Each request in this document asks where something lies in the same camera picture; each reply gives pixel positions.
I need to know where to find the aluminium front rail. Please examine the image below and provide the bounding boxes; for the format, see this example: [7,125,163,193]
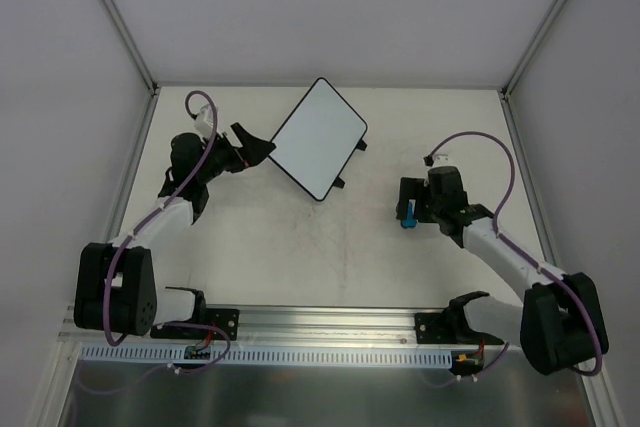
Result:
[57,300,600,352]

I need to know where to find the right aluminium frame post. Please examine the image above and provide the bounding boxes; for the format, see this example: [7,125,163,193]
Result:
[500,0,570,99]

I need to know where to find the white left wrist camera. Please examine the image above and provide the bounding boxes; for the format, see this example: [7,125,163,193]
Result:
[194,105,218,140]

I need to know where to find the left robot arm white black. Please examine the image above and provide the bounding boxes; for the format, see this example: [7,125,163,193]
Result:
[73,123,276,346]

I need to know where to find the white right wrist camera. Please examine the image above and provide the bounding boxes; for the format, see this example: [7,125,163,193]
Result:
[423,152,455,170]

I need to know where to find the left aluminium frame post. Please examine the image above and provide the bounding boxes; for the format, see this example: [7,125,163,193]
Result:
[98,0,157,94]

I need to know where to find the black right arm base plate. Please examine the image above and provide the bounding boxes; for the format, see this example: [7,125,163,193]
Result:
[413,309,504,346]

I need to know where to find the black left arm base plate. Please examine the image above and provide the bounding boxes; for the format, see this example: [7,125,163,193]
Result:
[150,307,240,342]

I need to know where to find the aluminium frame post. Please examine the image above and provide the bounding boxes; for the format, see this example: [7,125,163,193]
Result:
[500,0,570,99]
[98,0,157,94]

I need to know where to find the blue whiteboard eraser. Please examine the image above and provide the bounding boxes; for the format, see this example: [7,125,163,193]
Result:
[400,201,417,229]

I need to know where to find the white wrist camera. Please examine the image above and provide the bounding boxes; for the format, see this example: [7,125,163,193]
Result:
[194,105,218,140]
[423,152,455,170]

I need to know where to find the white slotted cable duct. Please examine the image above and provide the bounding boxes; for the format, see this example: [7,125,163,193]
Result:
[79,342,453,370]

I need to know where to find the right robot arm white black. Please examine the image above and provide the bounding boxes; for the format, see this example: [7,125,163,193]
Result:
[396,166,609,376]

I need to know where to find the white board with black frame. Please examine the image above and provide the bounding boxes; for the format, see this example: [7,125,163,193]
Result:
[270,77,368,202]

